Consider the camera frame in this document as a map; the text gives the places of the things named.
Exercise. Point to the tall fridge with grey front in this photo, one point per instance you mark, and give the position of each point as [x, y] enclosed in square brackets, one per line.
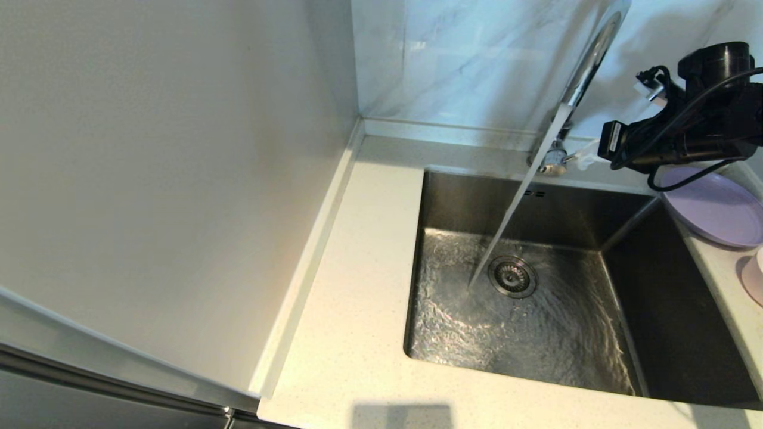
[149, 179]

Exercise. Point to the purple plastic plate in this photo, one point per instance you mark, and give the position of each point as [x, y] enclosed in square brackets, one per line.
[715, 208]

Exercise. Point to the chrome gooseneck faucet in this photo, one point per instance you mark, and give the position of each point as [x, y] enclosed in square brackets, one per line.
[557, 159]

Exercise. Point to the pale pink cup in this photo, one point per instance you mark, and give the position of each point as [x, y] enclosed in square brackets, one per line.
[756, 280]

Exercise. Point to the stainless steel sink basin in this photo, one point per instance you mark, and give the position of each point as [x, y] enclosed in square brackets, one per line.
[566, 345]

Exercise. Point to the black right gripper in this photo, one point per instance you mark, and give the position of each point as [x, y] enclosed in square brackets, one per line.
[703, 134]

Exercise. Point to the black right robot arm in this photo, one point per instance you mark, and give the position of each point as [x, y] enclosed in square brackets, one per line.
[715, 62]

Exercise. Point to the round metal drain strainer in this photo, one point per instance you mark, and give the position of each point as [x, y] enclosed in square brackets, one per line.
[512, 277]

